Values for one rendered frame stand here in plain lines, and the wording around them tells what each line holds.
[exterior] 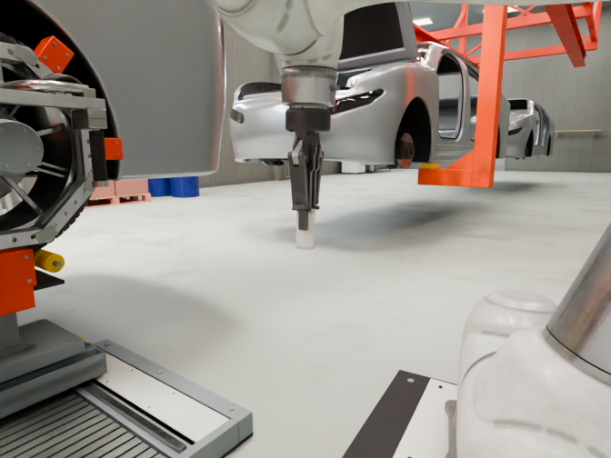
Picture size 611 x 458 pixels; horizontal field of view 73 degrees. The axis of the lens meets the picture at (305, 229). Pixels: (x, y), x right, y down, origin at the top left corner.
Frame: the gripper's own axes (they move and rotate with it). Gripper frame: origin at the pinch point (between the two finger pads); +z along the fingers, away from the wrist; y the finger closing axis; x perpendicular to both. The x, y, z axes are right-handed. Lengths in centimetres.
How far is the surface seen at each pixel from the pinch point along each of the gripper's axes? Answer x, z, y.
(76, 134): 87, -15, 36
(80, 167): 87, -5, 36
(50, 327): 106, 52, 35
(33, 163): 75, -8, 11
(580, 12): -232, -249, 847
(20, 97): 72, -23, 7
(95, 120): 64, -19, 21
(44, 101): 71, -23, 12
